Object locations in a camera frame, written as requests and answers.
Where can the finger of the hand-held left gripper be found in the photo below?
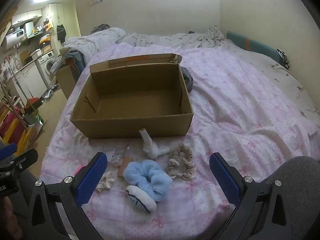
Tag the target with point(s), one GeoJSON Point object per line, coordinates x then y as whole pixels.
{"type": "Point", "coordinates": [7, 150]}
{"type": "Point", "coordinates": [22, 158]}

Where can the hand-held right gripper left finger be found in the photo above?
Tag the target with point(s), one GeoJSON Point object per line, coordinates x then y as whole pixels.
{"type": "Point", "coordinates": [91, 177]}

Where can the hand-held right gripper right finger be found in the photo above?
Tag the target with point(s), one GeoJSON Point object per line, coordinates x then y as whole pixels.
{"type": "Point", "coordinates": [225, 177]}

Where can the small cream scrunchie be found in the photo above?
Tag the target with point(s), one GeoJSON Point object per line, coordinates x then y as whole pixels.
{"type": "Point", "coordinates": [106, 182]}

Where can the beige lace scrunchie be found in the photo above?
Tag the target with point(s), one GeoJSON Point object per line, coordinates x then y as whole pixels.
{"type": "Point", "coordinates": [173, 168]}

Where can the white sock with navy trim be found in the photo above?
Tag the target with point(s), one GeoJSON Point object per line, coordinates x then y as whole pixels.
{"type": "Point", "coordinates": [141, 198]}

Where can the fluffy light blue scrunchie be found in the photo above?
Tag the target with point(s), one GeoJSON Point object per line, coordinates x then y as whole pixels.
{"type": "Point", "coordinates": [147, 175]}

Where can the white socks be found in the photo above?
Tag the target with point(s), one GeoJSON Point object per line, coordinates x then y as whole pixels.
{"type": "Point", "coordinates": [151, 147]}

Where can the cardboard box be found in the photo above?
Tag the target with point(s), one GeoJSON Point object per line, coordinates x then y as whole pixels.
{"type": "Point", "coordinates": [137, 100]}

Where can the small pink object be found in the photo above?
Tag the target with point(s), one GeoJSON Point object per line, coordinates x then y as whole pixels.
{"type": "Point", "coordinates": [78, 168]}

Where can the person's left leg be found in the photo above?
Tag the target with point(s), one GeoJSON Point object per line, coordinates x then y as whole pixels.
{"type": "Point", "coordinates": [25, 192]}

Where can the person's leg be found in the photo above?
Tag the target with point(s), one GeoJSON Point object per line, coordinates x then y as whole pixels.
{"type": "Point", "coordinates": [297, 180]}
{"type": "Point", "coordinates": [25, 192]}

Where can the yellow rack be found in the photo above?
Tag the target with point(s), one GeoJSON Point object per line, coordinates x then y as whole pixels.
{"type": "Point", "coordinates": [23, 135]}

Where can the red storage box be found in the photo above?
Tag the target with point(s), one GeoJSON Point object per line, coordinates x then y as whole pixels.
{"type": "Point", "coordinates": [8, 122]}

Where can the clear plastic packet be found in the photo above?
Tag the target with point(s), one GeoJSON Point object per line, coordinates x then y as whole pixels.
{"type": "Point", "coordinates": [116, 157]}

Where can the brown card tag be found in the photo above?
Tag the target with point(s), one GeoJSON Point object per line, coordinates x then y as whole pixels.
{"type": "Point", "coordinates": [123, 168]}

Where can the person's right leg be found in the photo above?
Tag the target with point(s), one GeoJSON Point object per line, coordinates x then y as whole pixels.
{"type": "Point", "coordinates": [297, 180]}

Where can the pink bow-print blanket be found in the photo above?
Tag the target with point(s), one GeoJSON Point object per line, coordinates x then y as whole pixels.
{"type": "Point", "coordinates": [237, 105]}

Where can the white kitchen counter cabinet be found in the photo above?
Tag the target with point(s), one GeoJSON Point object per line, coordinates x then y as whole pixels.
{"type": "Point", "coordinates": [30, 80]}

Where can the brown bedside box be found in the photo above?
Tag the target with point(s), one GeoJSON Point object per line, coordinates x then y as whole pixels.
{"type": "Point", "coordinates": [66, 80]}

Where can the white washing machine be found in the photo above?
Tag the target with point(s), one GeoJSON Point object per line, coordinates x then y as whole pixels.
{"type": "Point", "coordinates": [46, 66]}

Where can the dark grey garment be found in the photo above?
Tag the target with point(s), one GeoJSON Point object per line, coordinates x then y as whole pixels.
{"type": "Point", "coordinates": [187, 78]}

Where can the white printed bedsheet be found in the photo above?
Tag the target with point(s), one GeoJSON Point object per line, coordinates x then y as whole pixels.
{"type": "Point", "coordinates": [287, 87]}

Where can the blue cloth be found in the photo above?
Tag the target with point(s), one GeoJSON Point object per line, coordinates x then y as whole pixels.
{"type": "Point", "coordinates": [75, 61]}

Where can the white water heater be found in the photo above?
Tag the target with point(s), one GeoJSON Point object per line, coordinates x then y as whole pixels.
{"type": "Point", "coordinates": [15, 38]}

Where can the black hanging garment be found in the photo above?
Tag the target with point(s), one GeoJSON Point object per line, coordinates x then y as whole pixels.
{"type": "Point", "coordinates": [61, 31]}

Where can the black and white patterned cloth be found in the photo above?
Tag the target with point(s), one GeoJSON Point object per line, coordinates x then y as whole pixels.
{"type": "Point", "coordinates": [283, 58]}

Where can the teal bolster with orange band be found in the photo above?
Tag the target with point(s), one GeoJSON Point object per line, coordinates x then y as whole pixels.
{"type": "Point", "coordinates": [260, 46]}

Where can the grey floral duvet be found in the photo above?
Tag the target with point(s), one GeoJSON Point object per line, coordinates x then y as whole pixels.
{"type": "Point", "coordinates": [100, 40]}

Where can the dark pillow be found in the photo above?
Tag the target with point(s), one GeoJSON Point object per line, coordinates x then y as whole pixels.
{"type": "Point", "coordinates": [101, 27]}

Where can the white wall cabinets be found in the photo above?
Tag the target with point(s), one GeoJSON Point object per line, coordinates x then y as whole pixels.
{"type": "Point", "coordinates": [27, 16]}

